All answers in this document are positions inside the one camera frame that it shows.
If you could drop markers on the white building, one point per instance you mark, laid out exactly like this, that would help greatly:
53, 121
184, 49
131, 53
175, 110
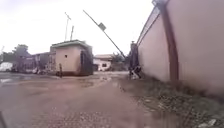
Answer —
102, 62

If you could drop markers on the leaning pole with sign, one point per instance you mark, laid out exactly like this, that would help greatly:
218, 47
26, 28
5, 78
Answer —
106, 33

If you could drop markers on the small beige building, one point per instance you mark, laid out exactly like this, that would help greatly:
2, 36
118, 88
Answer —
71, 58

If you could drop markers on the person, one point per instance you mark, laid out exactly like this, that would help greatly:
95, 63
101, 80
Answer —
60, 70

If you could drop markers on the brown dirt road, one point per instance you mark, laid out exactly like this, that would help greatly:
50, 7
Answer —
76, 103

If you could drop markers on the thin tall pole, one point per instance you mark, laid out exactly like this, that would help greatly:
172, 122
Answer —
67, 28

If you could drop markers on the stony grass strip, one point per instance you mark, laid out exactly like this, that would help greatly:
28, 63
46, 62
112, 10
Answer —
180, 103

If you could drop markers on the dark tree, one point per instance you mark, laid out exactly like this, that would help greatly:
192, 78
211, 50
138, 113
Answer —
20, 50

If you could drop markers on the white vehicle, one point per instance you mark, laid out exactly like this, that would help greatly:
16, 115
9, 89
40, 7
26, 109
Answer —
5, 67

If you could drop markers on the pale pink wall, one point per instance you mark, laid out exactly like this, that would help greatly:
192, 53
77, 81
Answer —
196, 50

